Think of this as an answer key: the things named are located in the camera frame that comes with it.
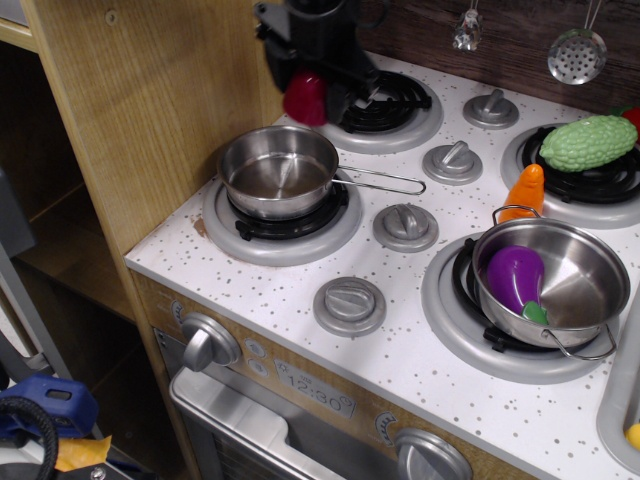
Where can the grey oven dial left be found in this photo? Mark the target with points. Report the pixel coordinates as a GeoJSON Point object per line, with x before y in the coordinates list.
{"type": "Point", "coordinates": [208, 342]}

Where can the front right stove burner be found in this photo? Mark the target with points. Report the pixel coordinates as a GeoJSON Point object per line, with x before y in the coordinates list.
{"type": "Point", "coordinates": [455, 317]}

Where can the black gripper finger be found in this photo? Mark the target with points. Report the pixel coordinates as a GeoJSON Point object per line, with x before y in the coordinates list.
{"type": "Point", "coordinates": [339, 97]}
{"type": "Point", "coordinates": [283, 64]}

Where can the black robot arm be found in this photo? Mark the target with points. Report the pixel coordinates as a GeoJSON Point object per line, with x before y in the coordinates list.
{"type": "Point", "coordinates": [315, 58]}

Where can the silver oven door handle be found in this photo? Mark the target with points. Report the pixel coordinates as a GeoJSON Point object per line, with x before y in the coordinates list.
{"type": "Point", "coordinates": [260, 431]}

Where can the hanging silver utensil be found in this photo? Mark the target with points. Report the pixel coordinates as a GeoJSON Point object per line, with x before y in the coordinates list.
{"type": "Point", "coordinates": [468, 30]}

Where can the orange toy carrot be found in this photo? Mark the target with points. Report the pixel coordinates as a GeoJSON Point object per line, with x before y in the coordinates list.
{"type": "Point", "coordinates": [526, 197]}

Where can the front left stove burner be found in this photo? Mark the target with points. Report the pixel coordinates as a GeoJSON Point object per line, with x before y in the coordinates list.
{"type": "Point", "coordinates": [287, 242]}

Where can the grey stove knob lower middle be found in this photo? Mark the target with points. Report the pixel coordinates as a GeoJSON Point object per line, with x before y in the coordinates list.
{"type": "Point", "coordinates": [405, 228]}

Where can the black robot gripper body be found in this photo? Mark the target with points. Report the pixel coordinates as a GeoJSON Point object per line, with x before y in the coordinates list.
{"type": "Point", "coordinates": [325, 35]}

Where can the grey stove knob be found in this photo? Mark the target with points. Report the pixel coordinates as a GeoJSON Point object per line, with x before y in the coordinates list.
{"type": "Point", "coordinates": [405, 228]}
{"type": "Point", "coordinates": [349, 307]}
{"type": "Point", "coordinates": [454, 164]}
{"type": "Point", "coordinates": [492, 111]}

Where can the green toy bitter gourd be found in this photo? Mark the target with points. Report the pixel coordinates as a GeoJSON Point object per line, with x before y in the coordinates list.
{"type": "Point", "coordinates": [588, 143]}

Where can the grey stove knob upper middle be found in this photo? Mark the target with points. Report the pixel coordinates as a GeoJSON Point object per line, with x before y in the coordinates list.
{"type": "Point", "coordinates": [454, 164]}

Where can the yellow toy in sink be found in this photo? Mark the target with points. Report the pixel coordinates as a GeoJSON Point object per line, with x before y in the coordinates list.
{"type": "Point", "coordinates": [632, 436]}

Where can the grey toy sink rim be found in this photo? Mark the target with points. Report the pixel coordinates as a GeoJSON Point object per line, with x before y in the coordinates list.
{"type": "Point", "coordinates": [619, 409]}

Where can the red toy pepper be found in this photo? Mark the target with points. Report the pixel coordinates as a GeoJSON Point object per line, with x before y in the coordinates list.
{"type": "Point", "coordinates": [631, 117]}

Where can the back right stove burner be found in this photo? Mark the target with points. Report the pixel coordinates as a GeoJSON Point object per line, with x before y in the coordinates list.
{"type": "Point", "coordinates": [603, 198]}

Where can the yellow tape piece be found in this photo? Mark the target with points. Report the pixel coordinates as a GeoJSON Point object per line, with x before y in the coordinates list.
{"type": "Point", "coordinates": [75, 454]}

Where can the purple toy eggplant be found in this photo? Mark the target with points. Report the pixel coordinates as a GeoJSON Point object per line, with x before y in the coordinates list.
{"type": "Point", "coordinates": [515, 277]}

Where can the steel saucepan with wire handle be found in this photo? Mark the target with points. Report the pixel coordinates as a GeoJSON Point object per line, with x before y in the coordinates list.
{"type": "Point", "coordinates": [285, 172]}

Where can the grey oven dial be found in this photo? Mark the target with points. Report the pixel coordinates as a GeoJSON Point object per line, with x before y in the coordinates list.
{"type": "Point", "coordinates": [208, 342]}
{"type": "Point", "coordinates": [424, 455]}

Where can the wooden side cabinet shelf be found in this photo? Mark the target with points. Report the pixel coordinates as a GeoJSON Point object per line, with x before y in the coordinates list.
{"type": "Point", "coordinates": [112, 115]}

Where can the grey stove knob back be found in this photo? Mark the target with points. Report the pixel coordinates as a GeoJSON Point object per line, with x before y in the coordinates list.
{"type": "Point", "coordinates": [492, 111]}

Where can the steel two-handled pot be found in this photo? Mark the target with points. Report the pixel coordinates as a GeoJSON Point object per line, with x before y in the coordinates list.
{"type": "Point", "coordinates": [585, 285]}

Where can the hanging silver skimmer ladle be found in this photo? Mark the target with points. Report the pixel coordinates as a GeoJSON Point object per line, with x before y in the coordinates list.
{"type": "Point", "coordinates": [578, 55]}

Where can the grey stove knob front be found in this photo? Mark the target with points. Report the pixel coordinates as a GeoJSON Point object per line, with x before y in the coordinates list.
{"type": "Point", "coordinates": [349, 307]}

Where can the blue clamp tool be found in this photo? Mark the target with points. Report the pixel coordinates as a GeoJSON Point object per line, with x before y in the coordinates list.
{"type": "Point", "coordinates": [68, 404]}

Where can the grey oven dial right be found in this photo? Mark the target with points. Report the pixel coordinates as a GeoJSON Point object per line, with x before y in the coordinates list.
{"type": "Point", "coordinates": [424, 455]}

